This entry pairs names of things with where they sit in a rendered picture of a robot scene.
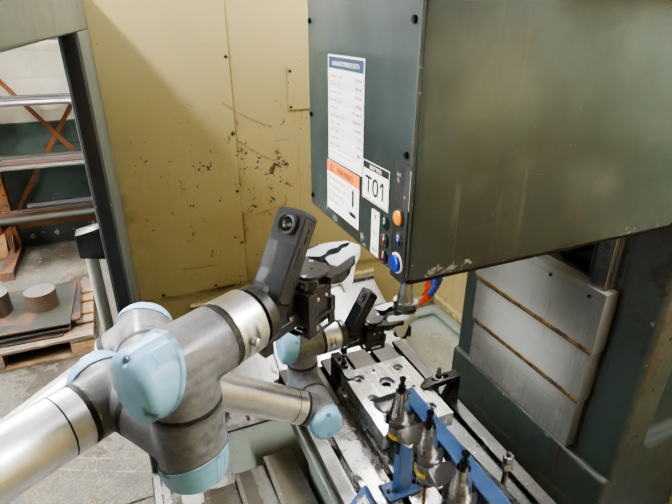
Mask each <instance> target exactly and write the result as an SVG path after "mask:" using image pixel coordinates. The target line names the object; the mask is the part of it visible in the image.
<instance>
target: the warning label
mask: <svg viewBox="0 0 672 504"><path fill-rule="evenodd" d="M327 177H328V206H329V207H330V208H331V209H333V210H334V211H335V212H336V213H338V214H339V215H340V216H341V217H342V218H344V219H345V220H346V221H347V222H349V223H350V224H351V225H352V226H354V227H355V228H356V229H357V230H359V185H360V177H358V176H356V175H355V174H353V173H351V172H350V171H348V170H346V169H345V168H343V167H342V166H340V165H338V164H337V163H335V162H333V161H332V160H330V159H328V158H327Z"/></svg>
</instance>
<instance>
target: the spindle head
mask: <svg viewBox="0 0 672 504"><path fill-rule="evenodd" d="M307 4H308V19H307V22H308V50H309V96H310V112H309V115H310V141H311V187H312V193H311V196H312V202H313V203H314V205H316V206H317V207H318V208H319V209H320V210H321V211H323V212H324V213H325V214H326V215H327V216H328V217H329V218H331V219H332V220H333V221H334V222H335V223H336V224H338V225H339V226H340V227H341V228H342V229H343V230H345V231H346V232H347V233H348V234H349V235H350V236H352V237H353V238H354V239H355V240H356V241H357V242H359V243H360V244H361V245H362V246H363V247H364V248H365V249H367V250H368V251H369V252H370V246H371V215H372V208H373V209H375V210H376V211H377V212H379V213H380V218H381V216H386V217H387V218H388V221H389V229H388V230H387V231H383V230H382V228H381V225H380V231H379V237H380V234H381V233H385V234H386V235H387V238H388V246H387V248H383V247H382V246H381V244H380V241H379V251H380V250H384V251H385V252H386V254H387V263H386V264H385V266H386V267H388V268H389V269H390V262H389V259H390V256H391V237H392V217H393V198H394V179H395V161H398V162H401V163H403V164H405V165H407V166H409V167H411V184H410V199H409V212H408V224H407V239H406V254H405V269H404V282H405V283H406V284H407V285H410V284H415V283H419V282H424V281H429V280H433V279H438V278H442V277H447V276H451V275H456V274H461V273H465V272H470V271H474V270H479V269H483V268H488V267H493V266H497V265H502V264H506V263H511V262H515V261H520V260H525V259H529V258H534V257H538V256H543V255H547V254H552V253H557V252H561V251H566V250H570V249H575V248H579V247H584V246H589V245H593V244H598V243H602V242H607V241H611V240H616V239H621V238H625V237H630V236H634V235H639V234H643V233H648V232H653V231H657V230H662V229H666V228H670V227H671V225H670V224H671V223H672V0H307ZM328 54H334V55H341V56H349V57H356V58H364V59H365V100H364V143H363V158H365V159H366V160H368V161H370V162H372V163H374V164H376V165H378V166H380V167H382V168H384V169H386V170H388V171H390V172H391V174H390V195H389V213H387V212H386V211H384V210H383V209H381V208H380V207H378V206H377V205H375V204H374V203H372V202H371V201H369V200H368V199H366V198H365V197H363V196H362V187H363V177H362V176H360V175H358V174H357V173H355V172H353V171H352V170H350V169H348V168H346V167H345V166H343V165H341V164H340V163H338V162H336V161H335V160H333V159H331V158H330V157H329V125H328ZM327 158H328V159H330V160H332V161H333V162H335V163H337V164H338V165H340V166H342V167H343V168H345V169H346V170H348V171H350V172H351V173H353V174H355V175H356V176H358V177H360V185H359V230H357V229H356V228H355V227H354V226H352V225H351V224H350V223H349V222H347V221H346V220H345V219H344V218H342V217H341V216H340V215H339V214H338V213H336V212H335V211H334V210H333V209H331V208H330V207H329V206H328V177H327ZM370 253H371V252H370ZM371 254H372V253H371ZM372 255H373V254H372Z"/></svg>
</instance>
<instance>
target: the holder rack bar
mask: <svg viewBox="0 0 672 504"><path fill-rule="evenodd" d="M407 390H408V398H409V407H410V409H411V413H410V414H411V415H412V414H414V421H415V422H416V423H417V424H418V423H422V424H423V423H424V422H425V421H426V418H428V415H427V410H432V409H431V408H430V406H429V405H428V404H427V403H426V402H425V401H424V399H423V398H422V397H421V396H420V395H419V394H418V392H417V391H416V390H415V389H414V388H413V387H410V388H407ZM433 419H434V423H435V424H436V430H437V439H438V448H440V447H442V448H443V458H444V459H445V460H446V461H447V460H449V459H450V460H451V461H452V462H453V463H454V464H455V466H456V465H457V463H459V462H460V459H461V458H462V454H461V453H462V450H466V449H465V448H464V447H463V445H462V444H461V443H460V442H459V441H458V439H457V438H456V437H455V436H454V435H453V434H452V432H451V431H450V430H449V429H448V428H447V426H446V425H445V424H444V423H443V422H442V421H441V419H440V418H439V417H438V416H437V415H436V414H435V412H434V416H433ZM468 460H469V462H470V463H469V465H470V466H471V478H472V493H474V492H476V493H477V501H478V503H479V504H512V503H511V502H510V501H509V499H508V498H507V497H506V496H505V495H504V494H503V492H502V491H501V490H500V489H499V488H498V487H497V485H496V484H495V483H494V482H493V481H492V479H491V478H490V477H489V476H488V475H487V474H486V472H485V471H484V470H483V469H482V468H481V467H480V465H479V464H478V463H477V462H476V461H475V459H474V458H473V457H472V456H471V455H470V457H468Z"/></svg>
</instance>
